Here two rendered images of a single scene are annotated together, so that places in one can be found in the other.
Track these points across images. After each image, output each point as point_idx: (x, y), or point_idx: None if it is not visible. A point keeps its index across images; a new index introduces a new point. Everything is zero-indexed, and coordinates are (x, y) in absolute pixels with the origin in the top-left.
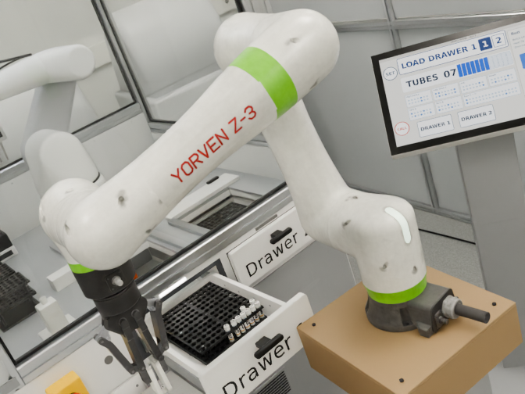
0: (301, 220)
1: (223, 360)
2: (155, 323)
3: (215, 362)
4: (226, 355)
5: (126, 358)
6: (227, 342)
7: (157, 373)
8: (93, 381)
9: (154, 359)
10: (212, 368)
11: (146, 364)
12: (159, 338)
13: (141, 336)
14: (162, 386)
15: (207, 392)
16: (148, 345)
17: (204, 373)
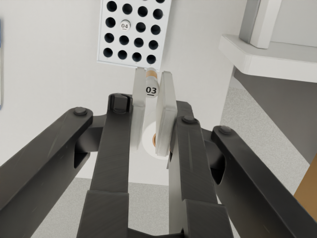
0: None
1: (300, 80)
2: (254, 229)
3: (290, 70)
4: (316, 80)
5: (62, 193)
6: None
7: (160, 99)
8: None
9: (164, 142)
10: (272, 77)
11: (136, 135)
12: (220, 190)
13: (177, 180)
14: (154, 89)
15: (231, 55)
16: (171, 180)
17: (253, 72)
